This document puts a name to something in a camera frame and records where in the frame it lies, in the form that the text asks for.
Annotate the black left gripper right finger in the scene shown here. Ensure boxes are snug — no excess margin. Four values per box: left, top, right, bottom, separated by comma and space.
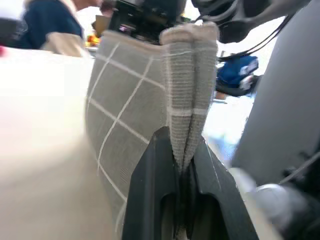
184, 136, 260, 240

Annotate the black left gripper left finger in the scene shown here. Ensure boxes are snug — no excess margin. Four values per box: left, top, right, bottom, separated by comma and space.
121, 126, 181, 240

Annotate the grey checked fabric pouch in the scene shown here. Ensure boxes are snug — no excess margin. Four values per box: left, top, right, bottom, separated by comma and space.
84, 21, 221, 233

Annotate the person in dark blue shirt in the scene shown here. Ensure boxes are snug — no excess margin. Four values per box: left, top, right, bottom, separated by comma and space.
14, 0, 103, 57

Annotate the blue and white object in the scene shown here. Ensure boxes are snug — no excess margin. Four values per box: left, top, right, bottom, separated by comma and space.
216, 55, 260, 90

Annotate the silver robot torso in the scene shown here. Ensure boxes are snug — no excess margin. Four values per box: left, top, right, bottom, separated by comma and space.
232, 0, 320, 240

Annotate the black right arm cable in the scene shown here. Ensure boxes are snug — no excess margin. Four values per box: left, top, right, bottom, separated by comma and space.
217, 14, 291, 61

